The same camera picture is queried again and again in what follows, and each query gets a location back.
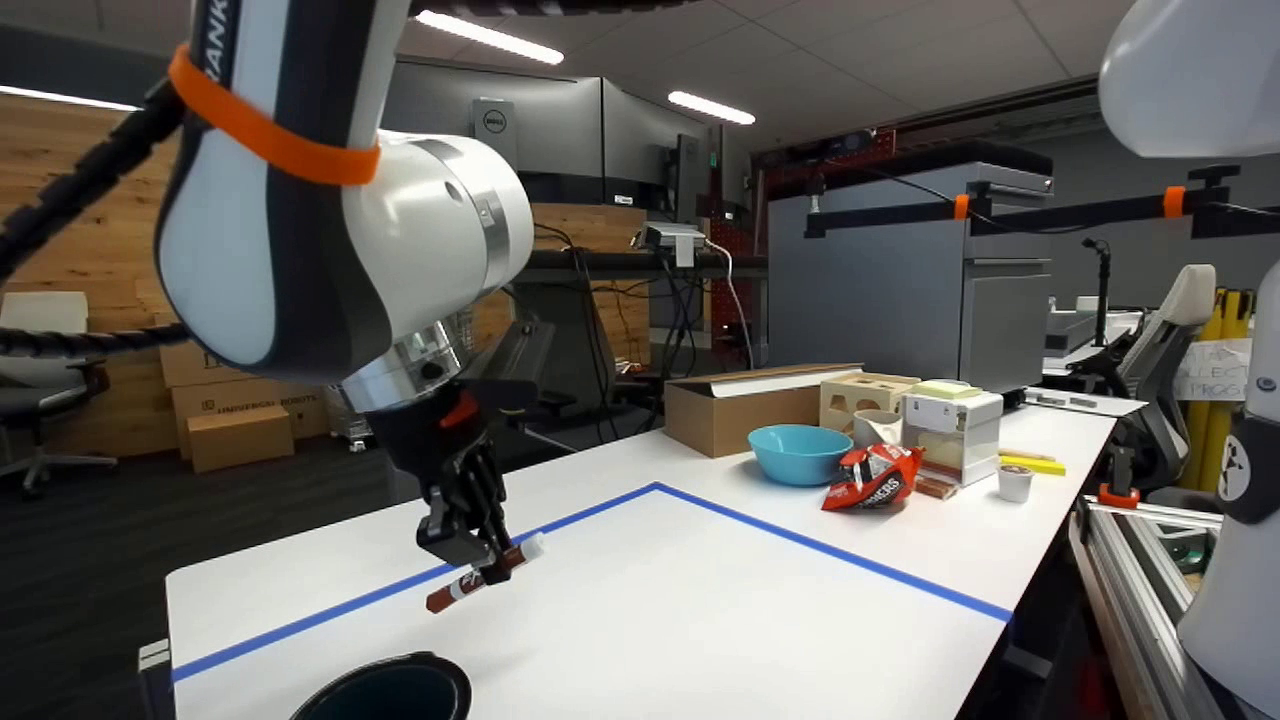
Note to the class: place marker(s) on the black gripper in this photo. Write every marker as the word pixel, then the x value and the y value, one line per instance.
pixel 454 467

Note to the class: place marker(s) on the white marker with red cap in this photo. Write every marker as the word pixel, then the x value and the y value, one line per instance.
pixel 446 596

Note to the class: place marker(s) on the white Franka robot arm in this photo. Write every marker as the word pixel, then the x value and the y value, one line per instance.
pixel 332 241

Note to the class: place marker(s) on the small white cup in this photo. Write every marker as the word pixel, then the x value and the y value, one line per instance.
pixel 1015 486

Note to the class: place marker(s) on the dark teal mug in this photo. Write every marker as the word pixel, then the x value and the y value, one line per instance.
pixel 384 693

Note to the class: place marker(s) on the medium cardboard box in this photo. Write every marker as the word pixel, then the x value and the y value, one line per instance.
pixel 243 398

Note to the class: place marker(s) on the open cardboard box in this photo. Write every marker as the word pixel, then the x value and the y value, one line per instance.
pixel 722 415

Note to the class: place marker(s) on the dark standing desk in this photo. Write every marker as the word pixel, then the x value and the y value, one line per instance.
pixel 601 260

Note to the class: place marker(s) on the blue tape line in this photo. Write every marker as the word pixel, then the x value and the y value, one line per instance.
pixel 800 542

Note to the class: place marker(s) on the blue plastic bowl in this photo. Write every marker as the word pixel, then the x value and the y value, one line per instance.
pixel 797 462

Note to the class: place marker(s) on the red snack bag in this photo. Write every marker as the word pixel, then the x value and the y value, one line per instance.
pixel 865 483

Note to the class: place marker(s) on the light wooden box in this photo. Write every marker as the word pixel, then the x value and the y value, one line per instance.
pixel 861 401

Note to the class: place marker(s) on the Dell computer monitor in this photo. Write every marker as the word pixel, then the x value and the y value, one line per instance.
pixel 563 125

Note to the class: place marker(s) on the small brown block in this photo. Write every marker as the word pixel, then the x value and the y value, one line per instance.
pixel 938 486

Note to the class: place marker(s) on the grey metal cabinet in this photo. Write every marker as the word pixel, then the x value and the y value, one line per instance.
pixel 882 292

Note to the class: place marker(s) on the white office chair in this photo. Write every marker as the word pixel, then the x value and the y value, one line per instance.
pixel 42 309

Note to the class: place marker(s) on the white box with green lid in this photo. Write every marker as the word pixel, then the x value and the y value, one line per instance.
pixel 952 424

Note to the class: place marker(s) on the ceiling light strip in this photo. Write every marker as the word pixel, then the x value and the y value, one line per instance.
pixel 711 109
pixel 493 39

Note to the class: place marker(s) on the yellow flat item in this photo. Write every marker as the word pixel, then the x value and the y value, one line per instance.
pixel 1035 467

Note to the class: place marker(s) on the red knob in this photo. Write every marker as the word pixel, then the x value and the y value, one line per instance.
pixel 1117 498

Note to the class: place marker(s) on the white chair back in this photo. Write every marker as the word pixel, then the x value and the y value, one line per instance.
pixel 1173 320

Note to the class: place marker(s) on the yellow stand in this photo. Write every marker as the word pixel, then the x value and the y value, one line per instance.
pixel 1215 424

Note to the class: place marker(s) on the long wall light strip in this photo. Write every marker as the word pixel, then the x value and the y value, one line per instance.
pixel 65 97

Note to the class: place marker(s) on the aluminium robot stand frame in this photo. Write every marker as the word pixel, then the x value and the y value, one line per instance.
pixel 1134 601

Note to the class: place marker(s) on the long black camera mount bar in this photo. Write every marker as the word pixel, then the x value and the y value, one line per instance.
pixel 1066 216

